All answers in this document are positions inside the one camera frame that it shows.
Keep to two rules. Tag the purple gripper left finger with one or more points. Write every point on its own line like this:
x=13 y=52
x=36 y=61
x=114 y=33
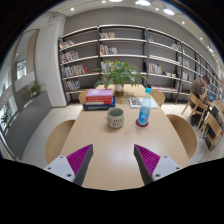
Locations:
x=73 y=167

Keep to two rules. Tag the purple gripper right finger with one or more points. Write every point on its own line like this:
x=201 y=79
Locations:
x=152 y=166

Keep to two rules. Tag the clear plastic water bottle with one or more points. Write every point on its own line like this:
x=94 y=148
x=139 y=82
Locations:
x=145 y=108

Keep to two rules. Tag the wooden chair front left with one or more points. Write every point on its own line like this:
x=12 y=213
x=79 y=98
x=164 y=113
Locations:
x=56 y=140

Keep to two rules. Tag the wooden chair front right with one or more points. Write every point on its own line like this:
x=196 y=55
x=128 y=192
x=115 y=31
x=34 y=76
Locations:
x=185 y=132

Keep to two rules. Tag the red round coaster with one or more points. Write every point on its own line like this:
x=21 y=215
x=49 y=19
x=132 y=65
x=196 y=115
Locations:
x=138 y=124

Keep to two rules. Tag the dark blue bottom book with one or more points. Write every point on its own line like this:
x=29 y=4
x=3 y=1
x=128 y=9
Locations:
x=92 y=107

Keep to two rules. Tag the grey ceramic cup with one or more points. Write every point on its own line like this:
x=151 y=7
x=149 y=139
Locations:
x=115 y=118

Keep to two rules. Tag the open magazine on table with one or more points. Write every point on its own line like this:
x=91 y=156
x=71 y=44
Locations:
x=135 y=102

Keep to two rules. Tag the wooden folding chair near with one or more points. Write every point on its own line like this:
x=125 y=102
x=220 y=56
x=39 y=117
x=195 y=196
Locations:
x=211 y=130

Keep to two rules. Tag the wooden folding chair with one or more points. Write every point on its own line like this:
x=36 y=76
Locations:
x=211 y=130
x=197 y=107

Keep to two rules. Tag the wooden chair back right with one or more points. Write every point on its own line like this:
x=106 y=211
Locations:
x=158 y=96

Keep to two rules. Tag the wooden chair back left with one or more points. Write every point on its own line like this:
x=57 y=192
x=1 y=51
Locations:
x=82 y=96

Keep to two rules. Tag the red middle book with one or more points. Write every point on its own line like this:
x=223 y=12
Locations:
x=99 y=100

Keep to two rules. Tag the wooden folding chair far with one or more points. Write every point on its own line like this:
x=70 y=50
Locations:
x=197 y=107

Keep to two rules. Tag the pink top book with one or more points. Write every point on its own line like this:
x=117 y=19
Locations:
x=99 y=93

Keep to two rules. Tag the small plant lower left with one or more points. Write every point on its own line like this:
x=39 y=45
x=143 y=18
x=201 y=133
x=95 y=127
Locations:
x=5 y=117

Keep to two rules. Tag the small plant by window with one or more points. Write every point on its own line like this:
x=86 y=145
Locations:
x=35 y=89

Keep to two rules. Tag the seated person in brown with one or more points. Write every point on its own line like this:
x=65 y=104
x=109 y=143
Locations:
x=199 y=89

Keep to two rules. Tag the potted green plant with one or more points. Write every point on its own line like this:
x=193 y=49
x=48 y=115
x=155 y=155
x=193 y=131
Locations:
x=118 y=73

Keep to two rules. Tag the large grey bookshelf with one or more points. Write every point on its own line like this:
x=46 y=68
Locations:
x=166 y=63

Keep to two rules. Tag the ceiling lamp right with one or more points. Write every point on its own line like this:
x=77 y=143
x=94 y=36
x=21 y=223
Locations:
x=168 y=11

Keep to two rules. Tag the ceiling lamp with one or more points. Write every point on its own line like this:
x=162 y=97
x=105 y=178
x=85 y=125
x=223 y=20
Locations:
x=143 y=2
x=168 y=11
x=115 y=0

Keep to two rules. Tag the ceiling lamp middle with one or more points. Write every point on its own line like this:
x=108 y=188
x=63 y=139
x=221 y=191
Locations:
x=143 y=2

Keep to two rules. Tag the ceiling lamp left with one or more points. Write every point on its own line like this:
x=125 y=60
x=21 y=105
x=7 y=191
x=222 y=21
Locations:
x=115 y=0

